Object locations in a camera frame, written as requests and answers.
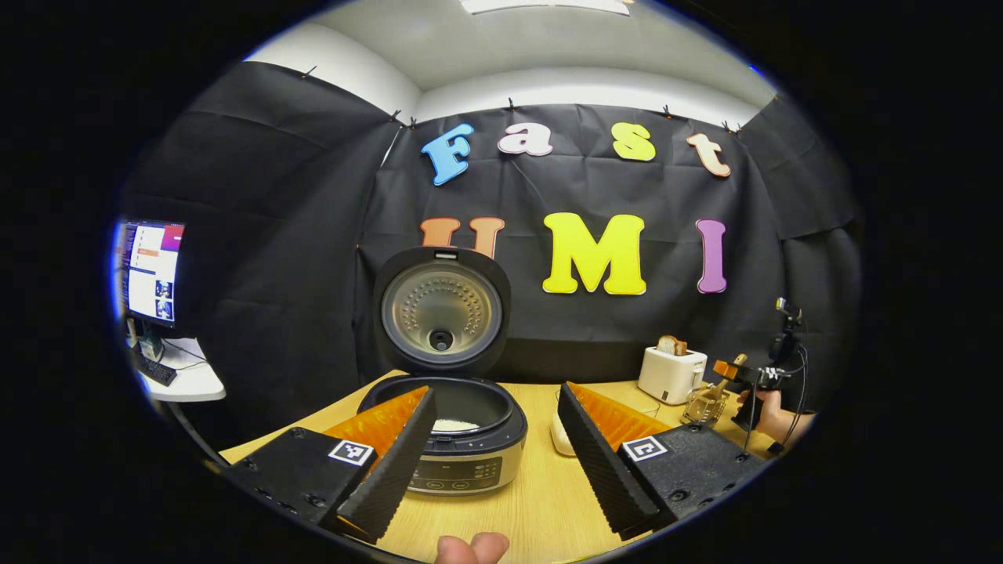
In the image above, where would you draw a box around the black keyboard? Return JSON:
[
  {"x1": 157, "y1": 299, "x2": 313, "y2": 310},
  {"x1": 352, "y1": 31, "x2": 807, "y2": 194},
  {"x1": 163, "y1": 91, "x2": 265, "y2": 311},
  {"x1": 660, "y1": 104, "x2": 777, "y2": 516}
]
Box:
[{"x1": 133, "y1": 352, "x2": 178, "y2": 387}]

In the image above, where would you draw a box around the black backdrop cloth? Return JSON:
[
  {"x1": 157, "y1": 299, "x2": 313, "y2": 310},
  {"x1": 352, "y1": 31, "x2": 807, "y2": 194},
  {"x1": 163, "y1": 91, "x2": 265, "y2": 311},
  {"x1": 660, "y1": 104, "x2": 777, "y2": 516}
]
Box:
[{"x1": 118, "y1": 61, "x2": 863, "y2": 439}]

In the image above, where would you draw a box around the wire chopstick holder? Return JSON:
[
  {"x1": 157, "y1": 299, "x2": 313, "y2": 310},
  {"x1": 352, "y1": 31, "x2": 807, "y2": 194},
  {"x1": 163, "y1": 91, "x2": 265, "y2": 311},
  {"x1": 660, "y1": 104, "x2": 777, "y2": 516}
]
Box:
[{"x1": 682, "y1": 384, "x2": 731, "y2": 427}]

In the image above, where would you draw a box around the ceiling light panel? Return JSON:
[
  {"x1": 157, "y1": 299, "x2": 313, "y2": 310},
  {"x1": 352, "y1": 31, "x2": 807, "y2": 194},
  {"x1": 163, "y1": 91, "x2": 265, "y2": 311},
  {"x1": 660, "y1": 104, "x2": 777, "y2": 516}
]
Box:
[{"x1": 460, "y1": 0, "x2": 632, "y2": 16}]

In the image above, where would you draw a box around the white toaster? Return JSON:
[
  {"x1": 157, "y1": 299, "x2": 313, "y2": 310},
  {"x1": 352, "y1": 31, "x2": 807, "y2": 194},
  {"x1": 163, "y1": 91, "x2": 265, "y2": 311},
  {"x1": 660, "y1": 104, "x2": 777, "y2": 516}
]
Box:
[{"x1": 637, "y1": 346, "x2": 708, "y2": 406}]

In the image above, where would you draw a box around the computer monitor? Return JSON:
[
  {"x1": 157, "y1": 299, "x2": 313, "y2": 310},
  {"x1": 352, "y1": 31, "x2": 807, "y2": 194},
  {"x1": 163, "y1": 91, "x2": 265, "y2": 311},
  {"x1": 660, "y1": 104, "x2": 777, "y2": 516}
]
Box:
[{"x1": 116, "y1": 222, "x2": 186, "y2": 328}]

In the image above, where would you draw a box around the white side table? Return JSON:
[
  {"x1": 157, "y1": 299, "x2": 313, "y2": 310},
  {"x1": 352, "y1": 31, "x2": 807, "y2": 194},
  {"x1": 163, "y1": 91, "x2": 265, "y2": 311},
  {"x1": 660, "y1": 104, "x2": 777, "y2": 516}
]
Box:
[{"x1": 129, "y1": 337, "x2": 226, "y2": 463}]

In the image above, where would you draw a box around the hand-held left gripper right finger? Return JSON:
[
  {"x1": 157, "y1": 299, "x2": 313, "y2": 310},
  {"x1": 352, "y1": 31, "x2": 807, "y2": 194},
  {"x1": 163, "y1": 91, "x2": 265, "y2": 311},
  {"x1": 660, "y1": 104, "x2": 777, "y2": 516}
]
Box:
[{"x1": 558, "y1": 382, "x2": 765, "y2": 541}]

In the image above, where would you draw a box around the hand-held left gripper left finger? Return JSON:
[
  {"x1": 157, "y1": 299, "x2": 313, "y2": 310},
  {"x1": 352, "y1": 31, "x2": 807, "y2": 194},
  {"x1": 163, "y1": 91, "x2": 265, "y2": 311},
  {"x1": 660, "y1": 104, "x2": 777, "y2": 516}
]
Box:
[{"x1": 227, "y1": 385, "x2": 437, "y2": 543}]

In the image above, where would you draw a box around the black silver rice cooker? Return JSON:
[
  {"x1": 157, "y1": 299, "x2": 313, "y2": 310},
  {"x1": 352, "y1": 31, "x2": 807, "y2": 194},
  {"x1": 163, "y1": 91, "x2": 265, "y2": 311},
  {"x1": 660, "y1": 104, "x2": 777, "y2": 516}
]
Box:
[{"x1": 357, "y1": 247, "x2": 528, "y2": 496}]

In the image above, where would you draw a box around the wooden spoon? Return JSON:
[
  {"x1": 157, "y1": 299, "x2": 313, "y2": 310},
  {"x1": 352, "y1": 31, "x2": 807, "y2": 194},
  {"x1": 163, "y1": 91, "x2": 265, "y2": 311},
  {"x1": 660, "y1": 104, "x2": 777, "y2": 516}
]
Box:
[{"x1": 701, "y1": 354, "x2": 749, "y2": 408}]

